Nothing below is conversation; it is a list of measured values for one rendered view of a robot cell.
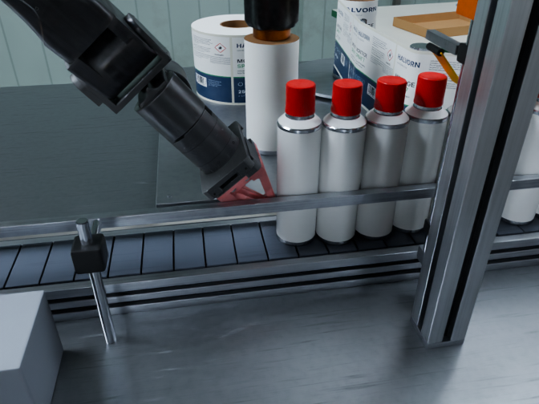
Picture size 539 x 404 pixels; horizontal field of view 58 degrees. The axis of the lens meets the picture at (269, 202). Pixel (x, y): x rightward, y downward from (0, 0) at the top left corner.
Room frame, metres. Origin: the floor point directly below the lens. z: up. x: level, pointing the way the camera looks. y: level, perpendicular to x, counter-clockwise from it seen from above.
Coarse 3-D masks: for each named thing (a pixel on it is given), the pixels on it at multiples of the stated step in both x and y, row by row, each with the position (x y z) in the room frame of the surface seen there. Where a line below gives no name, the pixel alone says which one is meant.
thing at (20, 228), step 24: (336, 192) 0.50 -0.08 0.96; (360, 192) 0.50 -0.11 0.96; (384, 192) 0.50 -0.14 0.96; (408, 192) 0.50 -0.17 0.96; (432, 192) 0.51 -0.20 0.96; (72, 216) 0.45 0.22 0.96; (96, 216) 0.45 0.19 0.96; (120, 216) 0.45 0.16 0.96; (144, 216) 0.45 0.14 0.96; (168, 216) 0.45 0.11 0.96; (192, 216) 0.46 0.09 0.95; (216, 216) 0.46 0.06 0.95
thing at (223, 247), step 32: (256, 224) 0.55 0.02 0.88; (512, 224) 0.55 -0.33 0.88; (0, 256) 0.48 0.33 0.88; (32, 256) 0.48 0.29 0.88; (64, 256) 0.48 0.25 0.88; (128, 256) 0.48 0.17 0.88; (160, 256) 0.48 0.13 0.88; (192, 256) 0.48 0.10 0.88; (224, 256) 0.48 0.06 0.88; (256, 256) 0.48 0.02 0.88; (288, 256) 0.48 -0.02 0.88; (0, 288) 0.42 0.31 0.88
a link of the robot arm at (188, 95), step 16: (160, 80) 0.49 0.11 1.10; (176, 80) 0.49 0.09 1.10; (144, 96) 0.49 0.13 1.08; (160, 96) 0.47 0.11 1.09; (176, 96) 0.48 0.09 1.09; (192, 96) 0.49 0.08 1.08; (144, 112) 0.47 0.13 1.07; (160, 112) 0.47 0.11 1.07; (176, 112) 0.47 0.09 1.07; (192, 112) 0.48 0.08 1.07; (160, 128) 0.47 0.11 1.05; (176, 128) 0.47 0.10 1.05
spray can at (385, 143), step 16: (384, 80) 0.53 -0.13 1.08; (400, 80) 0.53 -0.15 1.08; (384, 96) 0.52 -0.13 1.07; (400, 96) 0.52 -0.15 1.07; (368, 112) 0.54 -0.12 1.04; (384, 112) 0.52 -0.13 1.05; (400, 112) 0.53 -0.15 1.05; (368, 128) 0.53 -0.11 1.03; (384, 128) 0.51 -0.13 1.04; (400, 128) 0.51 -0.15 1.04; (368, 144) 0.52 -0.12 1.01; (384, 144) 0.51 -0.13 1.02; (400, 144) 0.52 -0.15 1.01; (368, 160) 0.52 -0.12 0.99; (384, 160) 0.51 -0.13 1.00; (400, 160) 0.52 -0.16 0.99; (368, 176) 0.52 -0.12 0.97; (384, 176) 0.51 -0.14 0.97; (368, 208) 0.52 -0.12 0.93; (384, 208) 0.51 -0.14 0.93; (368, 224) 0.51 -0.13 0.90; (384, 224) 0.51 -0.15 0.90
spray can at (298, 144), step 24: (288, 96) 0.52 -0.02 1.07; (312, 96) 0.51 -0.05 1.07; (288, 120) 0.51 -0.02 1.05; (312, 120) 0.51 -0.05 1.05; (288, 144) 0.50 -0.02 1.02; (312, 144) 0.50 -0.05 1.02; (288, 168) 0.50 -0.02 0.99; (312, 168) 0.50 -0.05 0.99; (288, 192) 0.50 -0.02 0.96; (312, 192) 0.51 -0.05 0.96; (288, 216) 0.50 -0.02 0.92; (312, 216) 0.51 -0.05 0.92; (288, 240) 0.50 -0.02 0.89; (312, 240) 0.51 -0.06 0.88
